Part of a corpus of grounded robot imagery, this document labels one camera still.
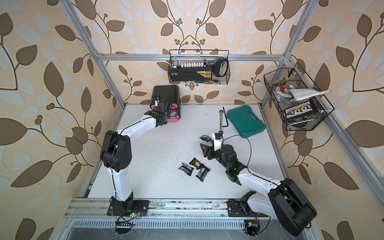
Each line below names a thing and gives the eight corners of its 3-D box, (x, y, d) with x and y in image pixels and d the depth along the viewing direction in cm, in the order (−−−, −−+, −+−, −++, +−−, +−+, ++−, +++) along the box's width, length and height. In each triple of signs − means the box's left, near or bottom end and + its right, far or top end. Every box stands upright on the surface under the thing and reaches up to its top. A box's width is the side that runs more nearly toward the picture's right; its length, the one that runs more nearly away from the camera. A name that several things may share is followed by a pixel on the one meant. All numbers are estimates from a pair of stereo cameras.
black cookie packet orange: (190, 164, 92) (190, 161, 89) (194, 159, 94) (194, 157, 91) (198, 170, 89) (198, 168, 86) (202, 165, 91) (202, 163, 88)
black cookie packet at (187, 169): (179, 170, 89) (178, 168, 87) (182, 164, 91) (182, 162, 90) (190, 175, 87) (190, 174, 85) (193, 169, 89) (193, 168, 87)
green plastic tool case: (242, 139, 102) (243, 136, 98) (224, 114, 117) (225, 110, 113) (265, 131, 106) (268, 127, 103) (246, 107, 121) (247, 104, 118)
